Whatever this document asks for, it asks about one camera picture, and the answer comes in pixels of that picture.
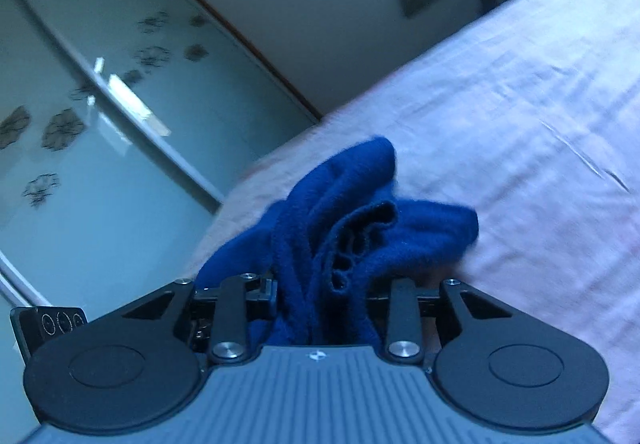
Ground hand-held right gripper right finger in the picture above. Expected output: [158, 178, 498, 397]
[367, 276, 504, 365]

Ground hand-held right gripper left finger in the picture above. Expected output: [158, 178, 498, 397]
[121, 274, 280, 365]

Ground blue knitted sweater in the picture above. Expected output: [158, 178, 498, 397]
[194, 136, 480, 348]

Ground pink bed sheet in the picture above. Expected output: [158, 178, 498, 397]
[184, 0, 640, 444]

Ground floral glass wardrobe doors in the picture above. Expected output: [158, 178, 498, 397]
[0, 0, 324, 442]

